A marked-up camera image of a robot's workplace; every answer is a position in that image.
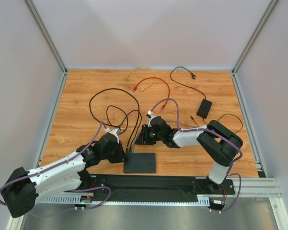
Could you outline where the black network switch box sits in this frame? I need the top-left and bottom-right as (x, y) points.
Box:
(123, 153), (156, 173)

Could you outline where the black power adapter brick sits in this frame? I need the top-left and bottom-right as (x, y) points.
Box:
(196, 99), (213, 119)

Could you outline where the yellow ethernet cable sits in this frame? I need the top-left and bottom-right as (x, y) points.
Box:
(125, 66), (157, 92)

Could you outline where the black mains power cord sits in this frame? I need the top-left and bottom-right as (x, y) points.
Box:
(170, 66), (207, 101)

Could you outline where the thin black DC cable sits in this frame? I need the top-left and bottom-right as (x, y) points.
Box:
(189, 113), (244, 137)

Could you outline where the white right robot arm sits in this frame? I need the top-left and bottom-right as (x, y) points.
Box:
(135, 115), (243, 185)

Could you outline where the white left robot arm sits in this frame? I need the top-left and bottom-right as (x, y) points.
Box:
(0, 133), (128, 218)

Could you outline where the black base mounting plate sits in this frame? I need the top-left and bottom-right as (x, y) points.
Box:
(78, 174), (235, 199)

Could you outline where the grey ethernet cable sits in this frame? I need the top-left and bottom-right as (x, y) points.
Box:
(130, 118), (203, 153)

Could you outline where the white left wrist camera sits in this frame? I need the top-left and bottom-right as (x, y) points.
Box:
(104, 127), (121, 140)

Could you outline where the black ethernet cable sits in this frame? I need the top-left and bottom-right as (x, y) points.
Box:
(105, 105), (143, 152)

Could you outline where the black cable teal plug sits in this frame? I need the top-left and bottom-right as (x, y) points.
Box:
(89, 88), (142, 152)

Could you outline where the grey slotted cable duct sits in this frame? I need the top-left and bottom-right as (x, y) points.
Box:
(40, 194), (210, 207)

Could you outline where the aluminium front frame rail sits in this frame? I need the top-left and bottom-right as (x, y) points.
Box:
(23, 173), (282, 198)

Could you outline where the aluminium left frame post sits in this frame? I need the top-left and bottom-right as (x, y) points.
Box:
(23, 0), (68, 73)

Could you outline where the aluminium frame post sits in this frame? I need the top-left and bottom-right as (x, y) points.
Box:
(23, 0), (68, 73)
(231, 0), (279, 74)

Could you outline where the aluminium right frame post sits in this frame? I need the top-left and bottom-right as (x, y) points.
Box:
(231, 0), (279, 74)

